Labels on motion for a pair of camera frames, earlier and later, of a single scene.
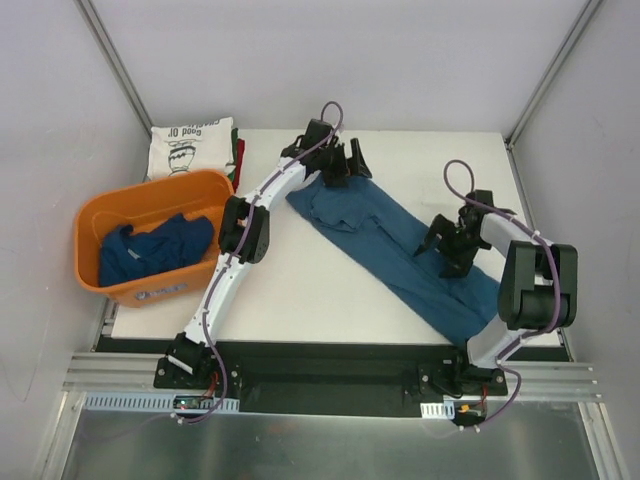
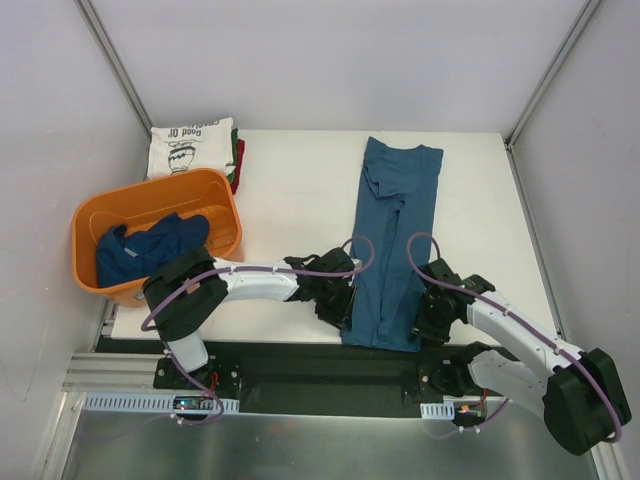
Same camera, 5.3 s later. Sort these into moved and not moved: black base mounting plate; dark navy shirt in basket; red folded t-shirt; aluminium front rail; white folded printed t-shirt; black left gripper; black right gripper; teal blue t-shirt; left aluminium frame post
Moved: teal blue t-shirt; black left gripper; black right gripper
Not moved: aluminium front rail; red folded t-shirt; black base mounting plate; dark navy shirt in basket; left aluminium frame post; white folded printed t-shirt
